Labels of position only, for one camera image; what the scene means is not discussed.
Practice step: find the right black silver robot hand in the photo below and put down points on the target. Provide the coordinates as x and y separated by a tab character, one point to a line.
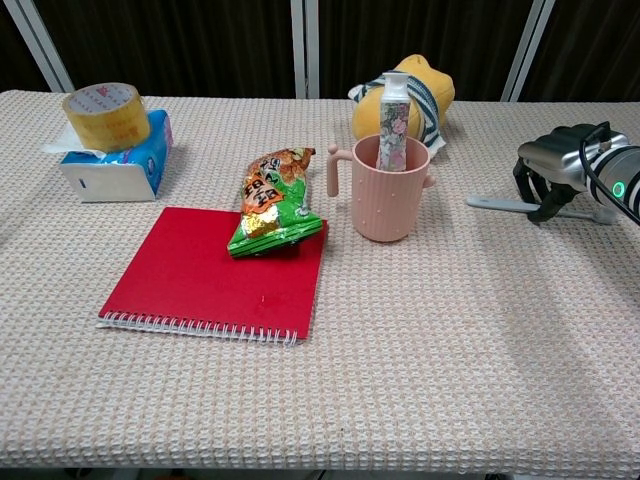
560	155

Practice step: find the grey toothbrush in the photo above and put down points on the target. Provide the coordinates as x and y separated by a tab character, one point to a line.
495	205

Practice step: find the floral print toothpaste tube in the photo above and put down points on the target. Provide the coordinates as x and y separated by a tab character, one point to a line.
395	125

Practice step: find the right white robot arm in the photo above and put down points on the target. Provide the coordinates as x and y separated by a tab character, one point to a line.
625	172

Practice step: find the pink mug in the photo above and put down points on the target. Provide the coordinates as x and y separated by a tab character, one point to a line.
385	205

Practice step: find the black curtain panel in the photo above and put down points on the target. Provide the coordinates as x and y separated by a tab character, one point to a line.
590	50
15	60
350	35
175	45

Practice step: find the yellow plush toy with scarf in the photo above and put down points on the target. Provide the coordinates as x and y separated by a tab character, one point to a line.
370	120

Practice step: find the beige woven tablecloth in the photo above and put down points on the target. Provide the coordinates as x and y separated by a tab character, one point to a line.
450	350

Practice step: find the green orange snack bag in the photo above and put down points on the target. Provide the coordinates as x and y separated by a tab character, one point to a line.
270	210

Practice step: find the red spiral notebook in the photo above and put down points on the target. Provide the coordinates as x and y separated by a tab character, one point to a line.
200	280

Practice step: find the blue white tissue pack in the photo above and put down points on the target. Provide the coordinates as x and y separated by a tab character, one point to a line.
115	180

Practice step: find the yellow packing tape roll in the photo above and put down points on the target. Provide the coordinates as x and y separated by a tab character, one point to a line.
107	127

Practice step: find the grey partition post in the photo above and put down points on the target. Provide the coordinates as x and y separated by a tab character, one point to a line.
528	50
305	45
39	45

